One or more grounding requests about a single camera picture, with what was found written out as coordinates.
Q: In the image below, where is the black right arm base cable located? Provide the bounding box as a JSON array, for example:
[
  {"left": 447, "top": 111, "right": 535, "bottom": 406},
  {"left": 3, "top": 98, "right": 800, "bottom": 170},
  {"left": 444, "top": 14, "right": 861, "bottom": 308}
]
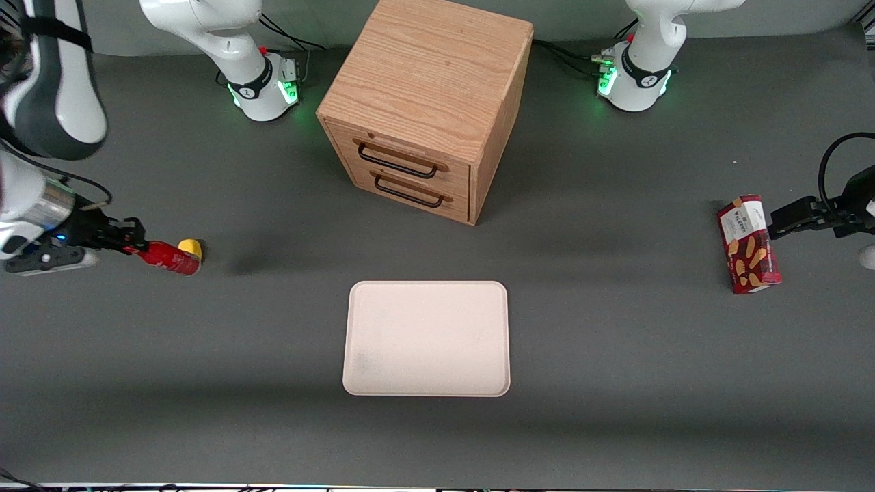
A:
[{"left": 258, "top": 12, "right": 326, "bottom": 86}]

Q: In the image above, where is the black left arm base cable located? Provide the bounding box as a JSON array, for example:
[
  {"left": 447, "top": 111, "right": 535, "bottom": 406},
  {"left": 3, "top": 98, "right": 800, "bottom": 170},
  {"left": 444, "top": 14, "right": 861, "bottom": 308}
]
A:
[{"left": 533, "top": 38, "right": 606, "bottom": 77}]

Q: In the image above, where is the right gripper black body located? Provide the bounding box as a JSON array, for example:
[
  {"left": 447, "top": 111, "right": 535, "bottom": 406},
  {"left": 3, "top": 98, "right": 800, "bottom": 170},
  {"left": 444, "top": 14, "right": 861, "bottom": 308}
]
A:
[{"left": 62, "top": 204, "right": 114, "bottom": 252}]

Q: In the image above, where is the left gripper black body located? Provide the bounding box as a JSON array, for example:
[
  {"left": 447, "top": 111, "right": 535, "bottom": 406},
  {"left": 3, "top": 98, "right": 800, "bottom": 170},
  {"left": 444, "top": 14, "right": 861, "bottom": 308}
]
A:
[{"left": 835, "top": 166, "right": 875, "bottom": 238}]

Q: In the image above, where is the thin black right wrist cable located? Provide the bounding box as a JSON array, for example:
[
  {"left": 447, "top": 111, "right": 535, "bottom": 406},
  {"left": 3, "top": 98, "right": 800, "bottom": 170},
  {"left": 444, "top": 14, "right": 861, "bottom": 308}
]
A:
[{"left": 0, "top": 139, "right": 113, "bottom": 206}]

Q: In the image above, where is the red coke bottle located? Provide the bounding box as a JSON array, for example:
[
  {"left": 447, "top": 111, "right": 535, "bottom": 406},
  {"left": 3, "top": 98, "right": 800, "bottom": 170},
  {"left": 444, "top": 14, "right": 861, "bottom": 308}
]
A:
[{"left": 133, "top": 241, "right": 201, "bottom": 277}]

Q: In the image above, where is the black looped wrist cable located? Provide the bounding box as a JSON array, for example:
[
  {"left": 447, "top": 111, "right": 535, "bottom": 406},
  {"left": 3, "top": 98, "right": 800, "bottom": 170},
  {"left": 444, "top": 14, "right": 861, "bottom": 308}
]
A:
[{"left": 818, "top": 132, "right": 875, "bottom": 213}]

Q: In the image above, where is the black arm base cable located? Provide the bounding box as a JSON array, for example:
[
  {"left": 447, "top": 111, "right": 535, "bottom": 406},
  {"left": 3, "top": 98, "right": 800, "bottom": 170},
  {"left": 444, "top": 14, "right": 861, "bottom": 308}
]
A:
[
  {"left": 258, "top": 12, "right": 326, "bottom": 86},
  {"left": 533, "top": 38, "right": 606, "bottom": 77}
]

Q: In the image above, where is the wooden drawer cabinet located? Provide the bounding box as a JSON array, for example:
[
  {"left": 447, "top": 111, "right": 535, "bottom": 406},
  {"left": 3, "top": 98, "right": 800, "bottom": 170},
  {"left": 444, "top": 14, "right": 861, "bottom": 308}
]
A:
[{"left": 316, "top": 0, "right": 535, "bottom": 226}]

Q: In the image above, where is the black metal drawer handle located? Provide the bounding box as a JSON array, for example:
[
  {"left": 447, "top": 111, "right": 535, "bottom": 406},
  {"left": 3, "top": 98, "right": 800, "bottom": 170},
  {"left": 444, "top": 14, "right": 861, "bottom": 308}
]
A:
[
  {"left": 353, "top": 137, "right": 450, "bottom": 180},
  {"left": 370, "top": 171, "right": 454, "bottom": 208}
]

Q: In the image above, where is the red shortbread biscuit box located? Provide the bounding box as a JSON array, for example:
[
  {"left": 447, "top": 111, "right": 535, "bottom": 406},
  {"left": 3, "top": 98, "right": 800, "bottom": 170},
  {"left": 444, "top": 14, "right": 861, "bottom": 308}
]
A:
[{"left": 716, "top": 195, "right": 783, "bottom": 295}]

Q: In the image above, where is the wooden drawer front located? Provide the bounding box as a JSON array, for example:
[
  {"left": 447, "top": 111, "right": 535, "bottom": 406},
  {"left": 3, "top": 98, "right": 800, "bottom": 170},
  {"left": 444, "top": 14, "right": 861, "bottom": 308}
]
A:
[
  {"left": 345, "top": 161, "right": 472, "bottom": 226},
  {"left": 327, "top": 120, "right": 472, "bottom": 197}
]

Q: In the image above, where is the beige rectangular tray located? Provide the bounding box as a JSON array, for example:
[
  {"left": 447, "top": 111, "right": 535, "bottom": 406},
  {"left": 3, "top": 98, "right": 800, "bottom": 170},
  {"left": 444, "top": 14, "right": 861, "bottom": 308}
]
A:
[{"left": 342, "top": 280, "right": 511, "bottom": 398}]

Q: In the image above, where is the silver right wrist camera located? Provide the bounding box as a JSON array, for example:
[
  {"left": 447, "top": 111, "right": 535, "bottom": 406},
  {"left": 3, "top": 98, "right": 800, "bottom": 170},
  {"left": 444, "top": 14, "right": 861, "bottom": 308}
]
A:
[{"left": 2, "top": 245, "right": 100, "bottom": 276}]

